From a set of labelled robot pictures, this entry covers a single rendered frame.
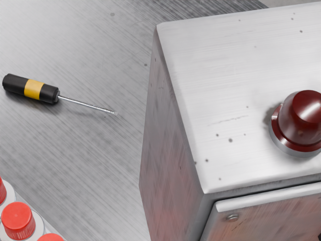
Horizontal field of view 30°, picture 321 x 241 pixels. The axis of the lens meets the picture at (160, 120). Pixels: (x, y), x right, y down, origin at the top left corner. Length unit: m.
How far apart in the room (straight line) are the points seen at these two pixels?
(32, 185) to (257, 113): 0.72
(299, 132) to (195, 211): 0.06
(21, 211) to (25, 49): 0.48
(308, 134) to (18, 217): 0.46
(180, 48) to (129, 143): 0.71
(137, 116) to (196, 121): 0.75
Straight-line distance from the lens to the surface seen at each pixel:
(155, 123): 0.33
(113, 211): 0.94
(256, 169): 0.26
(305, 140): 0.26
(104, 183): 0.95
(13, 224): 0.66
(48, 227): 0.88
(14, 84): 1.03
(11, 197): 0.72
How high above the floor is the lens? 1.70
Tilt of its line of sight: 60 degrees down
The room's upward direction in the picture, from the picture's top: 8 degrees clockwise
